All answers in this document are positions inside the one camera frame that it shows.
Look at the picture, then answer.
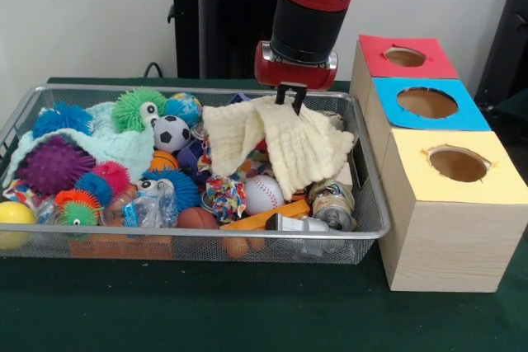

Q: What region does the green puffer ball with eyes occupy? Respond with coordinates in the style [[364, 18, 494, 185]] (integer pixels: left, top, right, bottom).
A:
[[111, 87, 169, 134]]

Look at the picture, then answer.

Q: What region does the crushed drink can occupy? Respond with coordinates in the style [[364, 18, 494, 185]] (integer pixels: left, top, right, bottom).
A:
[[307, 181, 358, 232]]

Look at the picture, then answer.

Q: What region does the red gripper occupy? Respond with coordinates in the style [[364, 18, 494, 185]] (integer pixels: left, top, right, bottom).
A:
[[253, 40, 339, 116]]

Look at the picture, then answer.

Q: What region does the wooden box with three holes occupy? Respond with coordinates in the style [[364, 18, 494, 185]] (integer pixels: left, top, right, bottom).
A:
[[349, 34, 528, 293]]

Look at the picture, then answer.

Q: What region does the blue puffer ball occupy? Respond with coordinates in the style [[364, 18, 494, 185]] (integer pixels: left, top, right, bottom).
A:
[[31, 101, 95, 138]]

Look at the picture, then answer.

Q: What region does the small soccer ball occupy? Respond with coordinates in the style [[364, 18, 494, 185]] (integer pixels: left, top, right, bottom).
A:
[[153, 115, 193, 154]]

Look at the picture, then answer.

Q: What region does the globe print ball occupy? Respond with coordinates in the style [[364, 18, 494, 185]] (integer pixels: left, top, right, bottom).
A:
[[164, 92, 204, 127]]

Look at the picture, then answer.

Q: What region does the black chair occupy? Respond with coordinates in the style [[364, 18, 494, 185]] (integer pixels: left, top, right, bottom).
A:
[[474, 0, 528, 101]]

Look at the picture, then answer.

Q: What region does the shallow mesh bin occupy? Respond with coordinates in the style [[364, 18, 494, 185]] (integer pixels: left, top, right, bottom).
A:
[[0, 83, 392, 265]]

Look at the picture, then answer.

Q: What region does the yellow smooth ball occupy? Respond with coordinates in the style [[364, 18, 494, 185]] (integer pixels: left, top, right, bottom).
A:
[[0, 200, 37, 251]]

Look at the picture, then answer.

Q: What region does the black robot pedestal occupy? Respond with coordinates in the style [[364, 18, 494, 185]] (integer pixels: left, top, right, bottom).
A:
[[158, 0, 290, 81]]

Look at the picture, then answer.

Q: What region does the black cable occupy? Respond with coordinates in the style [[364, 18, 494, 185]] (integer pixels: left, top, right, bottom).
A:
[[143, 62, 178, 79]]

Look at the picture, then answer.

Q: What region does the purple spiky ball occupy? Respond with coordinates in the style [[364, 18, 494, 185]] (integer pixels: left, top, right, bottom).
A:
[[16, 135, 98, 196]]

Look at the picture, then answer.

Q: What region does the cream knitted cloth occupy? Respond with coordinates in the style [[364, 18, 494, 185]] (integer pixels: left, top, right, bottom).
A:
[[201, 95, 356, 200]]

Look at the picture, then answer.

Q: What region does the mint knitted cloth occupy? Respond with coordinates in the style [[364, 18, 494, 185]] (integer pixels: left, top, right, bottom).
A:
[[2, 101, 157, 188]]

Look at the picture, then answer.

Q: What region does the white baseball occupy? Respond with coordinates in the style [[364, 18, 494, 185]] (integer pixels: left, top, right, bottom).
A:
[[243, 174, 285, 216]]

